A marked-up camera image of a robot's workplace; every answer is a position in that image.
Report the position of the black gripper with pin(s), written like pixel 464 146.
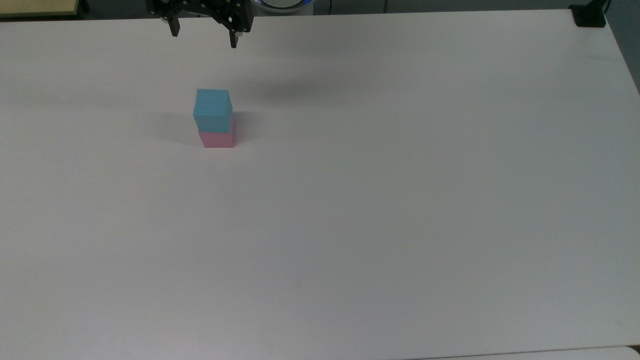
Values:
pixel 205 7

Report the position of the pink cube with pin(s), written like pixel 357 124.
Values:
pixel 218 139

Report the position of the black table clamp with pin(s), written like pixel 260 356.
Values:
pixel 590 14

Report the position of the blue cube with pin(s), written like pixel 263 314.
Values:
pixel 212 109

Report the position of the yellow wooden board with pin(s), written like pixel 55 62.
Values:
pixel 37 7

